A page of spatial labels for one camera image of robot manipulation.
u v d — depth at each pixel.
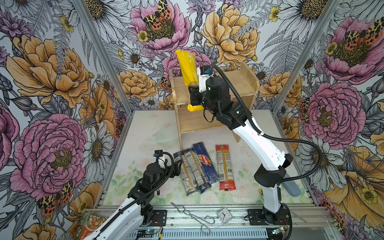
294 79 1.01
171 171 0.59
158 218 0.74
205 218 0.75
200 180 0.83
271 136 0.46
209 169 0.87
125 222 0.51
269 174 0.47
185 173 0.85
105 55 0.89
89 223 0.71
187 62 0.63
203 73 0.52
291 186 0.81
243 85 0.75
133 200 0.54
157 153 0.70
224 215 0.74
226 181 0.83
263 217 0.67
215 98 0.46
